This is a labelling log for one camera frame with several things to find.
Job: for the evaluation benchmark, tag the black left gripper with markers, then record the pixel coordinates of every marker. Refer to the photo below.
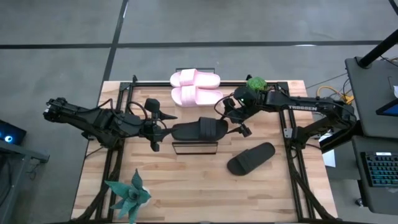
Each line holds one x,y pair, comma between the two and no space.
154,130

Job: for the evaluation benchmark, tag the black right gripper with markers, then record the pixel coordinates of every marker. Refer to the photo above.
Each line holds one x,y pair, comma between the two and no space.
245,101

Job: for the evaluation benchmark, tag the black slide sandal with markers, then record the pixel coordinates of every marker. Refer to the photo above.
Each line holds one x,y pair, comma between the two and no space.
248,160
205,129

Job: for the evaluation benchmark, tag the pink slide sandal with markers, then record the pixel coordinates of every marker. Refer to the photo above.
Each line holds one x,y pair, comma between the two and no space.
192,77
196,97

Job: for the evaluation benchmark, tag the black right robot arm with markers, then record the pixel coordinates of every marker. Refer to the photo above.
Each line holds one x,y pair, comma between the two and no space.
311,107

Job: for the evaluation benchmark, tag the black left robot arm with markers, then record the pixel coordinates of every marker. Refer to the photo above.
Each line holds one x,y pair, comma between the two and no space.
99,121

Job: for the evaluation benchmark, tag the black-framed wooden shelf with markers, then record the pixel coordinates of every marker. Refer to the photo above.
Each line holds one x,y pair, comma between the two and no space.
186,113

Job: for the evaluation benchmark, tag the green plant in patterned pot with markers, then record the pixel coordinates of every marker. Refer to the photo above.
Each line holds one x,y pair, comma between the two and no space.
256,83

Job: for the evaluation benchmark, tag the teal spiky artificial plant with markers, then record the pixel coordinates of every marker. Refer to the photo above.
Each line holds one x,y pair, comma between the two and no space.
133,196

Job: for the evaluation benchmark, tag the white paper sheet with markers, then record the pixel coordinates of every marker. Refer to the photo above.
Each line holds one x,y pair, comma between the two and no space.
329,158

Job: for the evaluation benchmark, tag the grey desk panel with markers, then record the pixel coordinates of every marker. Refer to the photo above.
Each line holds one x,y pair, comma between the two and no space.
373,93

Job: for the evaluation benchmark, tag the grey metal stand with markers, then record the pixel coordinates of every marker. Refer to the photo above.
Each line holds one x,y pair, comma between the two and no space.
18,149

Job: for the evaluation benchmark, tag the device with blue light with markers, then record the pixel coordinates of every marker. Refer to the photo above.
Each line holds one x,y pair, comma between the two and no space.
12,133

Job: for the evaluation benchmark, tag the backlit keyboard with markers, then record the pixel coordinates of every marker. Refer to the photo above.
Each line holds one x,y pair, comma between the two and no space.
382,169

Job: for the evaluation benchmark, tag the tablet screen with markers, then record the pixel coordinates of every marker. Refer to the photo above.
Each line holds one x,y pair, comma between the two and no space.
390,109

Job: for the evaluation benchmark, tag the black pole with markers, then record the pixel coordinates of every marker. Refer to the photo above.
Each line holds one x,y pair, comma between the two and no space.
377,49

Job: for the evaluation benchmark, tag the grey keyboard desk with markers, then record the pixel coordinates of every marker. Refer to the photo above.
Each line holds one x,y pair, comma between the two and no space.
382,199

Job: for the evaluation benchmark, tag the black aluminium table frame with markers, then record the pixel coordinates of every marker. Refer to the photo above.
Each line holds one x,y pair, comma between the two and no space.
149,84

